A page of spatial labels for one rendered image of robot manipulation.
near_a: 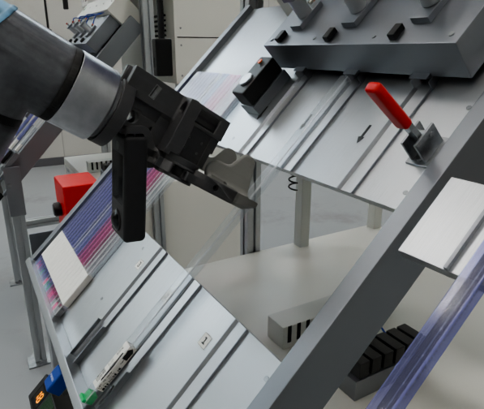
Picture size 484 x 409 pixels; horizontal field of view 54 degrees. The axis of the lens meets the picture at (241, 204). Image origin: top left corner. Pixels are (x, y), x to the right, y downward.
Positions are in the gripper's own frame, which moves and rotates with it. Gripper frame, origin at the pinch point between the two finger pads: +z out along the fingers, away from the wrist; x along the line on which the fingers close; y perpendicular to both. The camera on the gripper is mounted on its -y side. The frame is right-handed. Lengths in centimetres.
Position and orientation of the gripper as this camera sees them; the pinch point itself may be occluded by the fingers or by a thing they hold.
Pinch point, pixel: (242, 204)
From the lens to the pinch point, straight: 58.0
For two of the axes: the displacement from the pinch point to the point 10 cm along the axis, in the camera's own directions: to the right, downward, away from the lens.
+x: -5.0, -2.7, 8.2
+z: 7.3, 3.8, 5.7
